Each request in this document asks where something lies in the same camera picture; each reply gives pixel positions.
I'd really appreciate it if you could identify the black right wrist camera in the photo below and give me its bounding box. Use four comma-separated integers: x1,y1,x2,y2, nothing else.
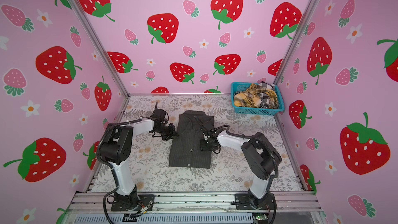
200,122,218,138

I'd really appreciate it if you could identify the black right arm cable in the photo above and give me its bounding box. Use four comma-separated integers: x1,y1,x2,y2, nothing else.
194,116,280,224

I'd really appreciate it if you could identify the yellow plaid shirt in basket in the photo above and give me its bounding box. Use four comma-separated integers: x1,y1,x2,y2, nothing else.
233,84,261,108

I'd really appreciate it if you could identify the aluminium left corner post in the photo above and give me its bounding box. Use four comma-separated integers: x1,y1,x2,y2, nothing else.
68,0,130,99

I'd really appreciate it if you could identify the teal plastic basket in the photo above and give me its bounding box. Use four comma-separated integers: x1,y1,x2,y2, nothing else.
231,82,285,116

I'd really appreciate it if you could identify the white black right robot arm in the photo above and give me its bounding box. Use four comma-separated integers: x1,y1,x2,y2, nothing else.
201,128,282,209

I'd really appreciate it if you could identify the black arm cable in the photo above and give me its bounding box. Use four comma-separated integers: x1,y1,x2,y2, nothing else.
194,116,280,224
95,102,159,224

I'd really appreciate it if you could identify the aluminium corner post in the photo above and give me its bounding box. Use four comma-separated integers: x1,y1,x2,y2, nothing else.
274,0,320,84
68,0,130,99

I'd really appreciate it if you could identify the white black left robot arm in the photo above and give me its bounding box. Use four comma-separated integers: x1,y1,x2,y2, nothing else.
96,117,179,210

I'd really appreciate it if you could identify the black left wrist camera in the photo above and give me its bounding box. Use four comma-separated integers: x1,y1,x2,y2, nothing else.
151,108,169,124

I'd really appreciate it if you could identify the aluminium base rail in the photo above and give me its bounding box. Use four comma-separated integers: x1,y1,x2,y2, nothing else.
57,191,328,224

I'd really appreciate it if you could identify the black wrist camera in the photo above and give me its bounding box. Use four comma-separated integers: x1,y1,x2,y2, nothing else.
200,122,218,138
151,108,169,124

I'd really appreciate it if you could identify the dark grey pinstriped shirt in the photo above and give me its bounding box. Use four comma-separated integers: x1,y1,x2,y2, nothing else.
169,111,215,169

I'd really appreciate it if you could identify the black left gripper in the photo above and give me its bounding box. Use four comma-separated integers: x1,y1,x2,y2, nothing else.
157,122,180,140

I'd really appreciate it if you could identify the grey white shirt in basket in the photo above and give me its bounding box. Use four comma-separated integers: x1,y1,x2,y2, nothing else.
258,82,279,109

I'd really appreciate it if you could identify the aluminium right corner post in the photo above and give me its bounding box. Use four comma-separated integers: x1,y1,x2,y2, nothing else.
274,0,320,84

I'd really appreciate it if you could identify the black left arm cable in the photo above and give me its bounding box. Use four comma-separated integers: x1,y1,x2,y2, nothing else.
95,102,159,224

